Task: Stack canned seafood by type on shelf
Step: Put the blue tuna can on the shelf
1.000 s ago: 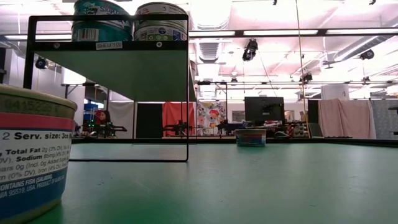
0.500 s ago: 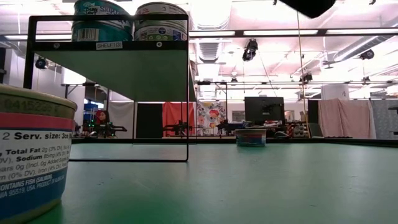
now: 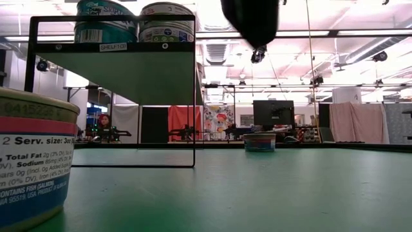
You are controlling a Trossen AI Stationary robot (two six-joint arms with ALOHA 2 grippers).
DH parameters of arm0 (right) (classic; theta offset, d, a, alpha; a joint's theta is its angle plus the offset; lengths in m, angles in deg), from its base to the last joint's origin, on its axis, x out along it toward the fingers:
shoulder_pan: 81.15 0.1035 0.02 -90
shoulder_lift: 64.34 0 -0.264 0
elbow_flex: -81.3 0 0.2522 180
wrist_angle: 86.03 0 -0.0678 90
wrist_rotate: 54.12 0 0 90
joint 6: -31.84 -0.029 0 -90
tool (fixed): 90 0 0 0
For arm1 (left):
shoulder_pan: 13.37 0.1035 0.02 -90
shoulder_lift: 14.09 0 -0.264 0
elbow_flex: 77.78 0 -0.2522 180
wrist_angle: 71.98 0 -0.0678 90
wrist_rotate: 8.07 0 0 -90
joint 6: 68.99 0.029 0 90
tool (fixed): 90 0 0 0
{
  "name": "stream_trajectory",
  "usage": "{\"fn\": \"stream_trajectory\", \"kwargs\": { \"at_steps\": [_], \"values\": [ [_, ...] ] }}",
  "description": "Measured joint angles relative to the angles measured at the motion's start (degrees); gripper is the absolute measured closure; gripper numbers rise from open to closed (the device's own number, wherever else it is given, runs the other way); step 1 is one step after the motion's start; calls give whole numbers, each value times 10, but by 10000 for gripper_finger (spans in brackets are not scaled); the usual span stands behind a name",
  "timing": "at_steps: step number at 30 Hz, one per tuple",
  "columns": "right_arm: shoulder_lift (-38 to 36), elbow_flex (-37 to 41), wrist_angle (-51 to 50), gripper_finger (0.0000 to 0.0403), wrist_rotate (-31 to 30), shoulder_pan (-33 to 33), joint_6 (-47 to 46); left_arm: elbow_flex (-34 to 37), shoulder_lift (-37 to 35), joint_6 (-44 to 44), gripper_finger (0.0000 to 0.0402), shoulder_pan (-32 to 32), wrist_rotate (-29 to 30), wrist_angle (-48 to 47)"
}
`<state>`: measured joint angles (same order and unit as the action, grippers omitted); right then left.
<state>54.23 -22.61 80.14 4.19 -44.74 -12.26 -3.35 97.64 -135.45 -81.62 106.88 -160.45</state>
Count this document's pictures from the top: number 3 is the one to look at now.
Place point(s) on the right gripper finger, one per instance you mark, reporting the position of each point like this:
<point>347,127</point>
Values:
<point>254,22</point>

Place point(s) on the plain-lid can multicolour label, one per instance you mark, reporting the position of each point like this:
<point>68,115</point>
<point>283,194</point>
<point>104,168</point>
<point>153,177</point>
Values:
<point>167,9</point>
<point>167,34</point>

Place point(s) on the gold-lid can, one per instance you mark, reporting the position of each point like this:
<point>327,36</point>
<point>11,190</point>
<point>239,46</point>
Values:
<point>35,154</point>
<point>259,143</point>

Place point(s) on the teal tuna can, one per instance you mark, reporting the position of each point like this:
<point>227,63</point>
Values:
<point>103,8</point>
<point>106,32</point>

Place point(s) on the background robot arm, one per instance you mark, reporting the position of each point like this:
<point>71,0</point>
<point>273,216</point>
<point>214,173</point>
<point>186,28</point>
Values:
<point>185,132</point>
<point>236,131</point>
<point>112,132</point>

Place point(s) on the black monitor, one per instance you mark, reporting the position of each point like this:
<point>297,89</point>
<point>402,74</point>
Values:
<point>267,112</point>

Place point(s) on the white floral cloth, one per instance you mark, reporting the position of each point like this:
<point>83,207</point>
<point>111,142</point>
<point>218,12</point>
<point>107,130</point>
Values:
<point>219,119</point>

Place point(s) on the orange curtain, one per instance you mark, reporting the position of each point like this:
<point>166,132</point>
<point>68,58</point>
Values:
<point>180,117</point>

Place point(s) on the beige curtain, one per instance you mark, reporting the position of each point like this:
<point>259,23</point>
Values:
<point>357,120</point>

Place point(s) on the black panel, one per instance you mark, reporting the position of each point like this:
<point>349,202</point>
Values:
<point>154,125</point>

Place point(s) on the white curtain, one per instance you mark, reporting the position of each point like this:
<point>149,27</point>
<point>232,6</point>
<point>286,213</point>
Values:
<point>127,122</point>

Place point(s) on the grey patterned curtain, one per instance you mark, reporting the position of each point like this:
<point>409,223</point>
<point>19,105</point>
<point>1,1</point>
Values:
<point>399,122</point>

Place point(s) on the person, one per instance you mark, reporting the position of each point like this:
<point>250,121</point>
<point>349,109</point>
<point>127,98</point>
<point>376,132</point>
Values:
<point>103,120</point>

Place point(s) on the black ceiling camera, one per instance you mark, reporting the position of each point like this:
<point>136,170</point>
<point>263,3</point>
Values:
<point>257,56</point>
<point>43,64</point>
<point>380,56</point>
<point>317,80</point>

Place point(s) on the wooden shelf black frame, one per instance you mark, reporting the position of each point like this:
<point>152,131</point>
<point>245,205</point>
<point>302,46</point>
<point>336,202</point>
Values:
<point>122,77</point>

